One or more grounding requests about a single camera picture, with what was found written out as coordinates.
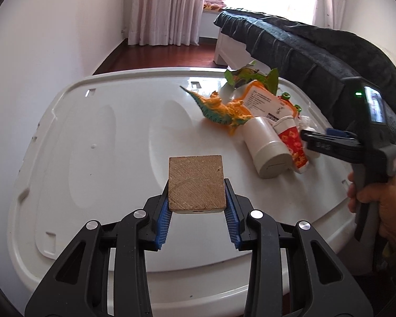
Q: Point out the red toy car green wheels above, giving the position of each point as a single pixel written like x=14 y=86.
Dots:
x=285 y=97

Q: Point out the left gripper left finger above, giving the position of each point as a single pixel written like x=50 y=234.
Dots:
x=104 y=265

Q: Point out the pink patterned left curtain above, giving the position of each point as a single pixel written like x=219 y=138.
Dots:
x=165 y=22

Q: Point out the dark grey bed blanket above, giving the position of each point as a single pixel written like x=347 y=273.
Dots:
x=315 y=59

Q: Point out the square wooden block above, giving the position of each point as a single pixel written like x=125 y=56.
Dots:
x=196 y=184

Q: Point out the orange white snack bag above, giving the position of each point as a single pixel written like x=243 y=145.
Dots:
x=262 y=103

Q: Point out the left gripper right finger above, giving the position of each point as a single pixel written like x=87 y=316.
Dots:
x=319 y=283

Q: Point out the pink patterned curtain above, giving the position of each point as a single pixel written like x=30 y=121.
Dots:
x=329 y=13
x=165 y=22

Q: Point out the white bed frame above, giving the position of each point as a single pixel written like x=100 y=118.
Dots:
x=232 y=53

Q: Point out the white tissue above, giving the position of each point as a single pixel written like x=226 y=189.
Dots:
x=304 y=123

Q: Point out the green snack wrapper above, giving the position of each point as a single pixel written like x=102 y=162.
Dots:
x=243 y=76

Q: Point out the right hand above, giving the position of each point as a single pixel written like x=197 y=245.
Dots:
x=385 y=195

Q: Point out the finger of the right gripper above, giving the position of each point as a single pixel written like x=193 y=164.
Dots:
x=342 y=148

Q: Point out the pink patterned right curtain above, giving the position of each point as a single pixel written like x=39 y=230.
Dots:
x=329 y=13

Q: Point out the orange green toy dinosaur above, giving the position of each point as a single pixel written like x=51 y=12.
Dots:
x=231 y=115

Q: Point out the white cylindrical plastic bottle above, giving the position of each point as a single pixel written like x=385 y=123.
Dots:
x=269 y=154

